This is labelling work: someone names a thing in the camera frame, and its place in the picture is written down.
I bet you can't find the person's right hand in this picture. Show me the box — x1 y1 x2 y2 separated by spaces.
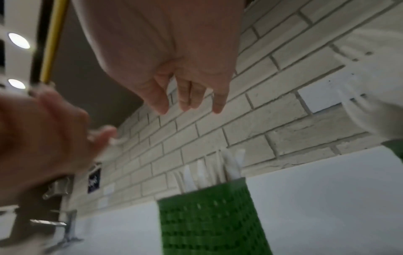
71 0 246 115

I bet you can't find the person's left hand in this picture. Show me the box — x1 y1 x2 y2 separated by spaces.
0 88 119 207

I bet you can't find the handful of white plastic cutlery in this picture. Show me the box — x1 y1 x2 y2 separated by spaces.
108 137 128 148

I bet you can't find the bunch of white plastic knives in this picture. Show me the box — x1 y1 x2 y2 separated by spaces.
172 147 247 194

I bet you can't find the bunch of white plastic forks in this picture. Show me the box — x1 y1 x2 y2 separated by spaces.
327 27 403 140

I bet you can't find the ceiling spot light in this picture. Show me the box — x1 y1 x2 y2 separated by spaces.
7 78 27 90
7 32 31 50

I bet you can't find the grey metal tray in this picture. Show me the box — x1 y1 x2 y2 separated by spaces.
29 209 85 251

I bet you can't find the dark wall sign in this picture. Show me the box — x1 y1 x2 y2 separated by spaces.
87 167 102 194

